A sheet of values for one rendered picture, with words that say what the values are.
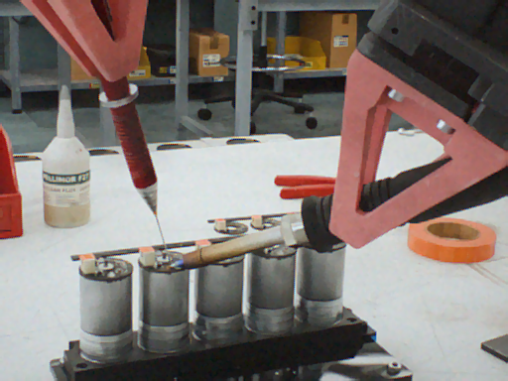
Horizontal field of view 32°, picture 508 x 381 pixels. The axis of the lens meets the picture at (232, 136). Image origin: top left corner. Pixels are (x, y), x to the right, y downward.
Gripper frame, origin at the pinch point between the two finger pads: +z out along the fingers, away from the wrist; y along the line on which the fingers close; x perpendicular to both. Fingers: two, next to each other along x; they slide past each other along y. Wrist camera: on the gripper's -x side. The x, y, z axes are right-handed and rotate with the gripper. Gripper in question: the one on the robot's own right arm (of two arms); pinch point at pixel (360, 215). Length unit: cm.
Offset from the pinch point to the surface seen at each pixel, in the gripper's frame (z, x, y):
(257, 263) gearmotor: 6.5, -2.9, -3.5
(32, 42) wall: 172, -206, -361
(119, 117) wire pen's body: 1.3, -10.3, 2.9
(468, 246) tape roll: 6.7, 6.1, -22.8
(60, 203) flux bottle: 19.0, -18.5, -16.6
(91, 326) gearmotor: 10.9, -7.1, 2.5
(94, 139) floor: 159, -123, -290
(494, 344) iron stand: 6.1, 9.2, -10.7
